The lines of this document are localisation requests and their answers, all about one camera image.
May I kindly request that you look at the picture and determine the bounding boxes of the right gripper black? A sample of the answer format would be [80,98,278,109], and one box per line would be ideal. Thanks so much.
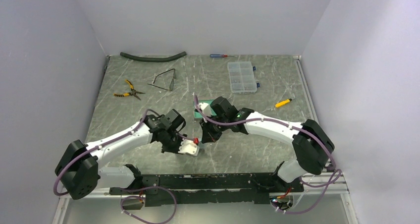
[200,113,229,143]

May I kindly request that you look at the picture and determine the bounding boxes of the light blue cleaning cloth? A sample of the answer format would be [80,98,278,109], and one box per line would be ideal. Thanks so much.
[197,142,207,149]

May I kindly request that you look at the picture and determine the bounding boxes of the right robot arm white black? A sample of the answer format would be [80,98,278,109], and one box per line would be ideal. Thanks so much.
[194,96,336,192]

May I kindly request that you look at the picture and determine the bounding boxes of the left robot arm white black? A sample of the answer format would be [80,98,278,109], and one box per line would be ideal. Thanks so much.
[53,109,199,200]

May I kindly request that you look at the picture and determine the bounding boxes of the clear plastic organizer box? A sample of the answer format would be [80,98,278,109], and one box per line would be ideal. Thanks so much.
[227,61,260,94]

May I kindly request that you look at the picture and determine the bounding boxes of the blue red screwdriver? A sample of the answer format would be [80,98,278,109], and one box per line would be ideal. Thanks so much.
[210,54,237,58]

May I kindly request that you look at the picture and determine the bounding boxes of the yellow utility knife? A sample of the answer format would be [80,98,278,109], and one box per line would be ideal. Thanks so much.
[275,99,293,108]

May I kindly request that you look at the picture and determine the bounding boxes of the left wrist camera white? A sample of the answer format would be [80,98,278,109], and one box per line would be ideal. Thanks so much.
[178,138,200,156]

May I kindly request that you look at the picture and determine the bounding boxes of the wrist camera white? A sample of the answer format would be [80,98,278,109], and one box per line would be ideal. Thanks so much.
[178,138,200,156]
[198,103,212,117]

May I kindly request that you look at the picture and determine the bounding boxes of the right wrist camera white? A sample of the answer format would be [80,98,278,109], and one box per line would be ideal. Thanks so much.
[198,103,212,117]

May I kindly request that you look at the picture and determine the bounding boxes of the yellow handled pliers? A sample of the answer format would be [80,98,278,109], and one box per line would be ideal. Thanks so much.
[113,79,144,100]

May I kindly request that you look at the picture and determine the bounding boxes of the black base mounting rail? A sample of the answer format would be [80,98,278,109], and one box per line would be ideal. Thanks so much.
[109,172,304,207]

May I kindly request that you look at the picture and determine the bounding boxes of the black rubber hose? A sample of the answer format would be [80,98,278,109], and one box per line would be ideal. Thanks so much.
[119,51,187,63]

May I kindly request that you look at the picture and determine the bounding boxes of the aluminium frame rail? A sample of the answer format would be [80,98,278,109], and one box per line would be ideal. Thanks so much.
[59,172,350,200]

